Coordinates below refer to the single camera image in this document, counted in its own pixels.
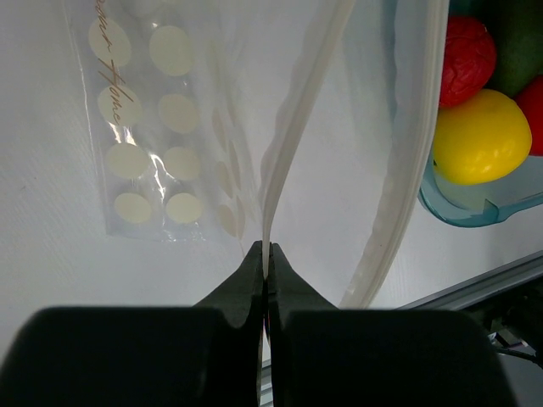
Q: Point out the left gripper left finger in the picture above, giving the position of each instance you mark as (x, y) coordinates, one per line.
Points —
(208, 354)

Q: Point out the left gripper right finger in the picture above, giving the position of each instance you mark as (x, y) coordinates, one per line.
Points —
(325, 356)

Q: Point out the clear dotted zip bag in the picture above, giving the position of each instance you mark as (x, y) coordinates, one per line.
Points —
(307, 124)

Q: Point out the yellow fruit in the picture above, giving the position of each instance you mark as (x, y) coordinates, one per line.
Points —
(481, 140)

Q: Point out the wrinkled red fruit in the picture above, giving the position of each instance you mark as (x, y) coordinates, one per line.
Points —
(469, 60)

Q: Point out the teal plastic tray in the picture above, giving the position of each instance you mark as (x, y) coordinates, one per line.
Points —
(483, 204)

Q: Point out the smooth red apple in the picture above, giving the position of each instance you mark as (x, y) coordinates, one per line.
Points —
(530, 101)

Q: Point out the dark green avocado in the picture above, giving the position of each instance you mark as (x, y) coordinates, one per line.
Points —
(516, 28)

